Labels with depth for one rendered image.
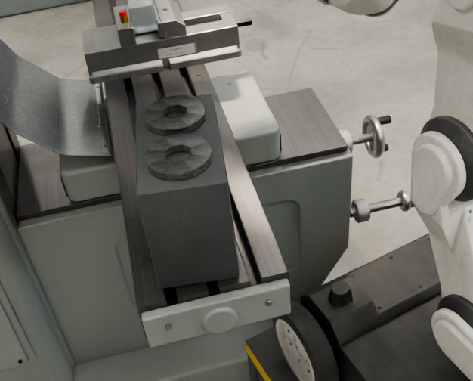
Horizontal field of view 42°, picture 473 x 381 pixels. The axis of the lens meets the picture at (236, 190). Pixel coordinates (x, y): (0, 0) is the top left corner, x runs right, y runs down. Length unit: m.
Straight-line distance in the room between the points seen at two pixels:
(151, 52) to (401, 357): 0.83
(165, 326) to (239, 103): 0.71
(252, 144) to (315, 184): 0.21
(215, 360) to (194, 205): 0.99
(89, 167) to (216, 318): 0.56
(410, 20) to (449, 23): 2.84
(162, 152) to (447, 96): 0.45
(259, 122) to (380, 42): 2.16
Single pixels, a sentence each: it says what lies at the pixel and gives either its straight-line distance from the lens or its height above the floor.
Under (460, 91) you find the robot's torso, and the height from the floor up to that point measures 1.13.
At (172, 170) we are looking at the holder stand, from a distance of 0.81.
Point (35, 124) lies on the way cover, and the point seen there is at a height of 0.95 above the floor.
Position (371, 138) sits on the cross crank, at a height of 0.66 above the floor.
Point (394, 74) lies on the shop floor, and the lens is 3.24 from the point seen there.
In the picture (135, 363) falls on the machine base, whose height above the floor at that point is 0.20.
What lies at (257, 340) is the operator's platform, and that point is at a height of 0.40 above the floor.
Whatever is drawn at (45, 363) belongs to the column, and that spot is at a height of 0.32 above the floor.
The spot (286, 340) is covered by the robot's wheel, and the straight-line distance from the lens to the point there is 1.46.
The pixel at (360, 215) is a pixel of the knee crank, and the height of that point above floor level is 0.54.
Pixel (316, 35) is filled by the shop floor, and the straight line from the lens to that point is 3.59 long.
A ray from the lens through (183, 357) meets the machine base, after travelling 1.78.
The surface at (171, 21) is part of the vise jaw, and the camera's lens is 1.39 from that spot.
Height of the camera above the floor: 1.65
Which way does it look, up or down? 41 degrees down
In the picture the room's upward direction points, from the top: 6 degrees counter-clockwise
